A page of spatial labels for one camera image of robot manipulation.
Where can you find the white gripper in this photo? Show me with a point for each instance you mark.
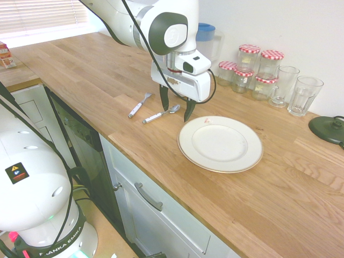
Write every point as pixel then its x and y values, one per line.
pixel 197 86

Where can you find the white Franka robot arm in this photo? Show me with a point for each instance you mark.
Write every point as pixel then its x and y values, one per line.
pixel 35 174

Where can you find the white gold-rimmed plate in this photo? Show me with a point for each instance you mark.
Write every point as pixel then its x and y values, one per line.
pixel 220 145

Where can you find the short glass jar checked lid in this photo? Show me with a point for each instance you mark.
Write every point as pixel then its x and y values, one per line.
pixel 226 74
pixel 242 82
pixel 263 87

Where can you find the clear jug with blue lid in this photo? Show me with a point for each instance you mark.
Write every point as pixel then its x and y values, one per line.
pixel 212 45

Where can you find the tall glass jar checked lid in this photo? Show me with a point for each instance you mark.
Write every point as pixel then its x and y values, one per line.
pixel 271 63
pixel 248 57

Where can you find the metal cabinet knob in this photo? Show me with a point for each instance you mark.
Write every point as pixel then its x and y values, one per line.
pixel 117 186

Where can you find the black dishwasher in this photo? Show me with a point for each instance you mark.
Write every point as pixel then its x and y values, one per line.
pixel 88 158

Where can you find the clear glass mug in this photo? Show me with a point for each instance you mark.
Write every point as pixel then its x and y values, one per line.
pixel 286 86

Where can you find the clear glass tumbler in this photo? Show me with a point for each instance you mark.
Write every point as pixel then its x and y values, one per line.
pixel 303 98

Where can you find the white kitchen cabinet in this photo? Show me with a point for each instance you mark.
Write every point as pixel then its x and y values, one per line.
pixel 161 231

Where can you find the white cabinet panel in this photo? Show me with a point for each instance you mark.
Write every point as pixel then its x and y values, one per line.
pixel 32 107

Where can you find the dark green round base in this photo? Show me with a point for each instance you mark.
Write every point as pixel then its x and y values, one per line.
pixel 326 129

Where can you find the white window blind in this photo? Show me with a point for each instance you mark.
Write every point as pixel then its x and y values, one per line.
pixel 40 13

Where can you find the orange printed carton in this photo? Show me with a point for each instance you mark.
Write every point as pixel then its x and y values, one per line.
pixel 6 57

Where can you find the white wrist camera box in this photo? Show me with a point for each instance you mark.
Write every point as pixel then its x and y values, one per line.
pixel 197 64

